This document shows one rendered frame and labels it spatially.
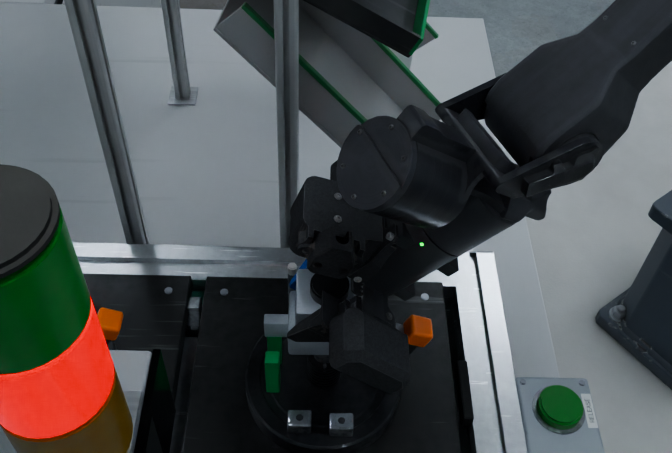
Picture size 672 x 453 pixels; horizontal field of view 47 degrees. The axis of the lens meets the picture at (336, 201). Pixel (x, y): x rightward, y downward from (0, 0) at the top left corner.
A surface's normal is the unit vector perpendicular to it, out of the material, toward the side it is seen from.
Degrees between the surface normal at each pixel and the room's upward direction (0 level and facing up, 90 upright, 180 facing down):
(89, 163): 0
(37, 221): 0
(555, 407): 0
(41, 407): 90
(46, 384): 90
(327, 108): 90
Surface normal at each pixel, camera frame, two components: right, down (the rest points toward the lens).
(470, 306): 0.04, -0.67
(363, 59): -0.18, 0.72
